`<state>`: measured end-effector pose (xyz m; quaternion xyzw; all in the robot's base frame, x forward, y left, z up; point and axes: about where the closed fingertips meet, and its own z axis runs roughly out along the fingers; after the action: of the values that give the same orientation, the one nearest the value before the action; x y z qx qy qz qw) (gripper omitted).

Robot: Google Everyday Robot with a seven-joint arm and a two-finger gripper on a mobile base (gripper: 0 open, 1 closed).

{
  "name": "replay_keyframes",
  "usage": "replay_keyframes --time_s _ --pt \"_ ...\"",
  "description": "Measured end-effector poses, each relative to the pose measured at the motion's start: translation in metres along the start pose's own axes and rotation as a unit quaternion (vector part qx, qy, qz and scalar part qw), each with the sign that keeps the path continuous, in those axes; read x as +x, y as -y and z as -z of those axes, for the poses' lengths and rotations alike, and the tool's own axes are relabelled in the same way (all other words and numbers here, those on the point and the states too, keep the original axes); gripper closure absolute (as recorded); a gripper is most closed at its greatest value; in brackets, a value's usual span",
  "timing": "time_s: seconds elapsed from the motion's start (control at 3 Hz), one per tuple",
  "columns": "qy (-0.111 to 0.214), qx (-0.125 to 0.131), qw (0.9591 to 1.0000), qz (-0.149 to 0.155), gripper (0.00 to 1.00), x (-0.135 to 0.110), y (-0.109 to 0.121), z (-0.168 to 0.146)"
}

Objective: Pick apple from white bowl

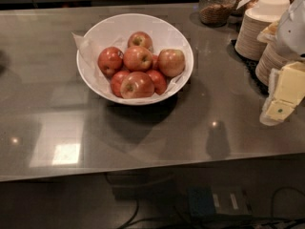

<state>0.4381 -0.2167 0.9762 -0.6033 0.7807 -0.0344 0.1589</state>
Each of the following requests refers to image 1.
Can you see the glass jar with granola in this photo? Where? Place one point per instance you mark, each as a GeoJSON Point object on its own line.
{"type": "Point", "coordinates": [215, 13]}

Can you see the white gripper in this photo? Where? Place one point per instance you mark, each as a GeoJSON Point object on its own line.
{"type": "Point", "coordinates": [292, 29]}

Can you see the paper plate stack rear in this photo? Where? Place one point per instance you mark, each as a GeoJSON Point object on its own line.
{"type": "Point", "coordinates": [247, 44]}

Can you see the dark box on floor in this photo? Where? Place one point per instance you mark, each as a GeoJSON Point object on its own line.
{"type": "Point", "coordinates": [213, 202]}

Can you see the red apple top back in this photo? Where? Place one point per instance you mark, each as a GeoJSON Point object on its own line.
{"type": "Point", "coordinates": [140, 38]}

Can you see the white paper bowl stack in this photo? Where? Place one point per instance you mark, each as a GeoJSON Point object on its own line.
{"type": "Point", "coordinates": [268, 10]}

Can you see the black mat under plates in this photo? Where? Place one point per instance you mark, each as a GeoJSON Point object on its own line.
{"type": "Point", "coordinates": [250, 66]}

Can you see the small hidden red apple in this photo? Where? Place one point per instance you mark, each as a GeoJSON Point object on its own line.
{"type": "Point", "coordinates": [154, 60]}

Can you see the white ceramic bowl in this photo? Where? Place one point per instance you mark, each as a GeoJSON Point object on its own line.
{"type": "Point", "coordinates": [133, 22]}

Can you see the white paper bowl liner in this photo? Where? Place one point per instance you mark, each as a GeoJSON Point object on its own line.
{"type": "Point", "coordinates": [90, 46]}

